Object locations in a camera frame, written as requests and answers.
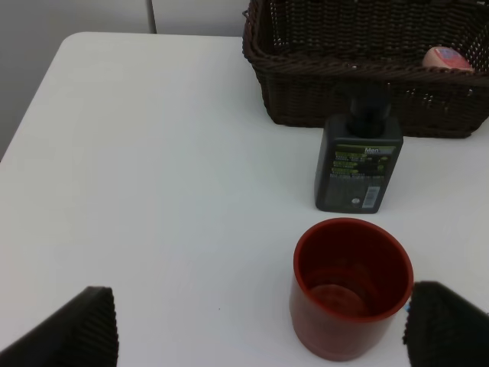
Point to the pink bottle white cap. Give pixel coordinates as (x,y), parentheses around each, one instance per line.
(447,58)

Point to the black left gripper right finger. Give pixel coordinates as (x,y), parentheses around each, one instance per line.
(443,329)

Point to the dark brown wicker basket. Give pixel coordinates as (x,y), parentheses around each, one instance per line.
(311,57)

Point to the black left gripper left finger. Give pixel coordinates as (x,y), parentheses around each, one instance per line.
(82,332)

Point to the red plastic cup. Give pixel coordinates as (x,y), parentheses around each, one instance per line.
(350,278)

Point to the dark green pump bottle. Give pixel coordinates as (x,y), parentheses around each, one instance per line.
(358,153)

